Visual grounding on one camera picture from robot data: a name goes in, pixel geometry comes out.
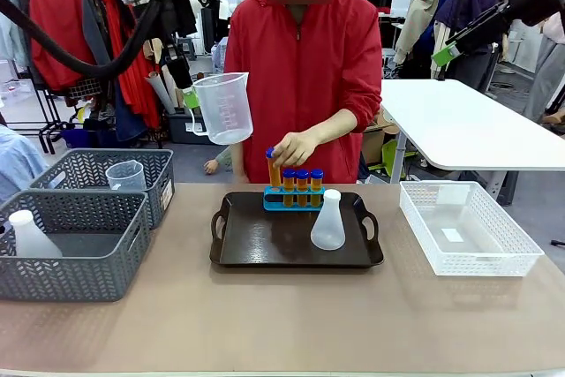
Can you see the black hanging garment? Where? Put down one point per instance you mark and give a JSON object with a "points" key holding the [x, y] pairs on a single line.
{"points": [[185, 15]]}

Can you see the rolled paper tubes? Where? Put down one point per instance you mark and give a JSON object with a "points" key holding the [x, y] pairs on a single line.
{"points": [[161, 85]]}

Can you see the red hanging dress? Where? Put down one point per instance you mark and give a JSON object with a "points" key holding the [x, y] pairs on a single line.
{"points": [[132, 81]]}

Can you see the grey storage box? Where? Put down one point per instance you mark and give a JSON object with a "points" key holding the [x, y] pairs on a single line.
{"points": [[187, 127]]}

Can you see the light blue cloth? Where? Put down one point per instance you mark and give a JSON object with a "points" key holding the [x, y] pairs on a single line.
{"points": [[17, 160]]}

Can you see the mannequin in beige coat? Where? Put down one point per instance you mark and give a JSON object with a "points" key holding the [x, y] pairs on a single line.
{"points": [[421, 19]]}

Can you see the translucent plastic measuring beaker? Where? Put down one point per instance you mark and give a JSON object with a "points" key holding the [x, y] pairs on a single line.
{"points": [[227, 107], [125, 176]]}

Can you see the red hanging jacket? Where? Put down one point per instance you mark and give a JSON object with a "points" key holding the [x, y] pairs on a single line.
{"points": [[57, 32]]}

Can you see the blue test tube rack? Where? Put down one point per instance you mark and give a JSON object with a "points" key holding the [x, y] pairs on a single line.
{"points": [[276, 202]]}

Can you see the person in red jacket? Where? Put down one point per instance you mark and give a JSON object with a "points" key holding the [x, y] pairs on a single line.
{"points": [[304, 63]]}

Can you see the grey basket with flasks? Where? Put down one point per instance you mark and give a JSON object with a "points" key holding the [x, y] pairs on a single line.
{"points": [[66, 277]]}

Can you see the white plastic conical flask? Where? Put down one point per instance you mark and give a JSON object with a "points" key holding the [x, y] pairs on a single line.
{"points": [[31, 240], [328, 229]]}

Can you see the person's left forearm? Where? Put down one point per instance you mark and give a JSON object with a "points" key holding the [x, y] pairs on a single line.
{"points": [[335, 127]]}

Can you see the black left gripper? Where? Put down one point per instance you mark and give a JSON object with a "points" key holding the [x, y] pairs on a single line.
{"points": [[170, 32]]}

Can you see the mannequin arm green sleeve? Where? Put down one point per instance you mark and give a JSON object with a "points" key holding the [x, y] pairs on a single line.
{"points": [[218, 164]]}

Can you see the grey basket with beakers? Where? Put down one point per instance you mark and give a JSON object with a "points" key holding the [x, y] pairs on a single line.
{"points": [[88, 163]]}

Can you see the person's left hand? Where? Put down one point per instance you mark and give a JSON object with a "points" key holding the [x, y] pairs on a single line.
{"points": [[296, 149]]}

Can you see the cardboard box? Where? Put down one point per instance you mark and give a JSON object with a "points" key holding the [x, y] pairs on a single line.
{"points": [[375, 136]]}

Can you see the orange test tube blue cap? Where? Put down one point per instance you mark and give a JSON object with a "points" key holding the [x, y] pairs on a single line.
{"points": [[274, 176], [289, 185], [316, 185], [302, 185]]}

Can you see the white plastic basket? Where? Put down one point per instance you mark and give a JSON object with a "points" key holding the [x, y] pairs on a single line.
{"points": [[521, 258]]}

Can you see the mannequin in navy jacket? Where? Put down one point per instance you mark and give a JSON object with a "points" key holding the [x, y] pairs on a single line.
{"points": [[468, 2]]}

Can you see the black clothes rack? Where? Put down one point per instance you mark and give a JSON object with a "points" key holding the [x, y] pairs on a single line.
{"points": [[46, 132]]}

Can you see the grey hanging trousers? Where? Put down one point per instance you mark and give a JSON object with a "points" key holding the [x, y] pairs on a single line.
{"points": [[545, 77]]}

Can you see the dark brown serving tray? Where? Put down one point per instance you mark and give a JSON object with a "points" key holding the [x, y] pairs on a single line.
{"points": [[265, 240]]}

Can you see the white table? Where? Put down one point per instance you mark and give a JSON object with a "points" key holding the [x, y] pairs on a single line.
{"points": [[463, 121]]}

